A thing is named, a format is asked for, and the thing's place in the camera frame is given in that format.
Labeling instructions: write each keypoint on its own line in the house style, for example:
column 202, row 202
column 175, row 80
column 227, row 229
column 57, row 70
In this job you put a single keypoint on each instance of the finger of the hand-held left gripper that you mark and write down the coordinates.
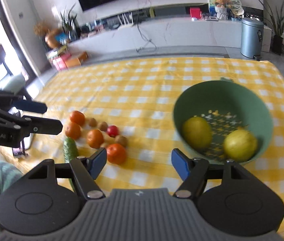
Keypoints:
column 31, row 106
column 46, row 127

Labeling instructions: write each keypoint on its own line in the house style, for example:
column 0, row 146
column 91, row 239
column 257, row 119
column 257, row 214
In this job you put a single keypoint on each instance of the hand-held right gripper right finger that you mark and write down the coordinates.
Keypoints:
column 179, row 164

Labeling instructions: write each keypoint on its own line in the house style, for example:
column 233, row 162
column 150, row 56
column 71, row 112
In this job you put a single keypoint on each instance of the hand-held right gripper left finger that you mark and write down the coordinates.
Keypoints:
column 98, row 162

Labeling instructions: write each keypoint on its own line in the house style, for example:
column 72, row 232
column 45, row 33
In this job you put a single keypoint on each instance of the orange tangerine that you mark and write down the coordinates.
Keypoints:
column 95, row 138
column 73, row 130
column 116, row 153
column 77, row 118

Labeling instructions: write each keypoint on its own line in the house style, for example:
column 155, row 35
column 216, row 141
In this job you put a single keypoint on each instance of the green cucumber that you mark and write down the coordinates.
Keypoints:
column 70, row 150

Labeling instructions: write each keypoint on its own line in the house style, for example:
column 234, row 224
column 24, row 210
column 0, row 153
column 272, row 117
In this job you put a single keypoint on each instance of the small brown kiwi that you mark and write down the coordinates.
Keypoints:
column 103, row 126
column 121, row 140
column 92, row 122

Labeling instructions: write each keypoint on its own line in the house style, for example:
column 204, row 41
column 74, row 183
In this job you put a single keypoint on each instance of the red tomato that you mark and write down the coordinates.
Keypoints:
column 112, row 130

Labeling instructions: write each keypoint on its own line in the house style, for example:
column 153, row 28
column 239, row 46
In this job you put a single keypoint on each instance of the green strainer bowl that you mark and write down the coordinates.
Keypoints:
column 232, row 98

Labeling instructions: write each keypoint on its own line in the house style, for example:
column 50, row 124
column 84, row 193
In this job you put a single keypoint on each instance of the yellow lemon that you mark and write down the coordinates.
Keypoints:
column 197, row 133
column 240, row 144

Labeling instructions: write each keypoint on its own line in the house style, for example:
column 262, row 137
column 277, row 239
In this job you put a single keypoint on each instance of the pink cardboard box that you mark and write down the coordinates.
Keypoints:
column 58, row 60

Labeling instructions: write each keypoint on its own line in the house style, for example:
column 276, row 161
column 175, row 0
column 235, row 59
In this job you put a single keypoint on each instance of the orange cardboard box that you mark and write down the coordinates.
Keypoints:
column 76, row 59

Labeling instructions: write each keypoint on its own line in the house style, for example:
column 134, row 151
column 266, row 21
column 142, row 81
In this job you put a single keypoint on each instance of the yellow checked tablecloth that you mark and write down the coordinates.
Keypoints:
column 142, row 93

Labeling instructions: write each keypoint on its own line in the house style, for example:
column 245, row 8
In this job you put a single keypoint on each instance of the small leafy potted plant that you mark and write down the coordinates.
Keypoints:
column 68, row 22

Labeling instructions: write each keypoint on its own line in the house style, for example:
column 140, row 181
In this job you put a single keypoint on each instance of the silver pedal trash can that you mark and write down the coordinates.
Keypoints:
column 251, row 37

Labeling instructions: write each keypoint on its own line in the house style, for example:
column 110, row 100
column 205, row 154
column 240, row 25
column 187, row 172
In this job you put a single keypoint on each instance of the red box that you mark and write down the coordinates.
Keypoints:
column 195, row 13

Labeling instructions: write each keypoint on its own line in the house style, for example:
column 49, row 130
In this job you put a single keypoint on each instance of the brown teddy bear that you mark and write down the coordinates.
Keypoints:
column 221, row 1

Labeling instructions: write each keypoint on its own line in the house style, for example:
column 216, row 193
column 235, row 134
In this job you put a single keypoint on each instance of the colourful picture board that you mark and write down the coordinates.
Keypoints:
column 233, row 3

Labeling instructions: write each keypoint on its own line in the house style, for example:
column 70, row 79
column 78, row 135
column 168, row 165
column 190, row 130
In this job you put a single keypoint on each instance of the tall potted plant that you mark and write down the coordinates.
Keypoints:
column 277, row 22

